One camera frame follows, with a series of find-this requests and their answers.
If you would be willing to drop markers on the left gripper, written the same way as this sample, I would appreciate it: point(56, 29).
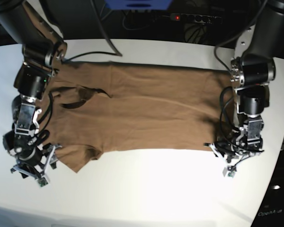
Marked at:
point(228, 152)

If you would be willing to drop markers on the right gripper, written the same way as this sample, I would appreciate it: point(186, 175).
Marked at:
point(36, 163)

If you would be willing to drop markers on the brown T-shirt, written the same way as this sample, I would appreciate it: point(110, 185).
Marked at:
point(103, 107)

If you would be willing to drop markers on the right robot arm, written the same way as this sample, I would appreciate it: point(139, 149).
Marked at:
point(43, 51)

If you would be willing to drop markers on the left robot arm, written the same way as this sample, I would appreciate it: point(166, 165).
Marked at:
point(242, 104)

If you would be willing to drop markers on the black power strip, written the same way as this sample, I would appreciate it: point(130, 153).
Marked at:
point(196, 18)

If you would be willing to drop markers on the blue box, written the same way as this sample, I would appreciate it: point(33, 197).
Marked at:
point(138, 4)

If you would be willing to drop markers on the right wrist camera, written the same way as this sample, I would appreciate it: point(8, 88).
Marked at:
point(42, 182)

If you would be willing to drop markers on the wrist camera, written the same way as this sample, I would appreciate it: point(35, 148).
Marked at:
point(42, 182)
point(229, 171)

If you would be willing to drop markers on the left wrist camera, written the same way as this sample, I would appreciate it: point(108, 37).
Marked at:
point(229, 171)

